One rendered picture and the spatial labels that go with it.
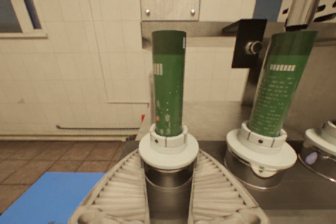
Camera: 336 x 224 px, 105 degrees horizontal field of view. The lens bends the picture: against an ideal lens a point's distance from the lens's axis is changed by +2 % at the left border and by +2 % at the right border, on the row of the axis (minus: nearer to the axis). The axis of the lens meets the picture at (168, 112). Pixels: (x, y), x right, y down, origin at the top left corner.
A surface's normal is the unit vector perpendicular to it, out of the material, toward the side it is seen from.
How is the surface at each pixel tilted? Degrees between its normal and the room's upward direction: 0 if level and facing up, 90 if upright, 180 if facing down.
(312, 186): 0
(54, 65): 90
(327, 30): 90
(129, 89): 90
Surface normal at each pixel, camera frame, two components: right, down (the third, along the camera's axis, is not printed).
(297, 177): 0.00, -0.92
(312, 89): -1.00, 0.00
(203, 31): 0.00, 0.39
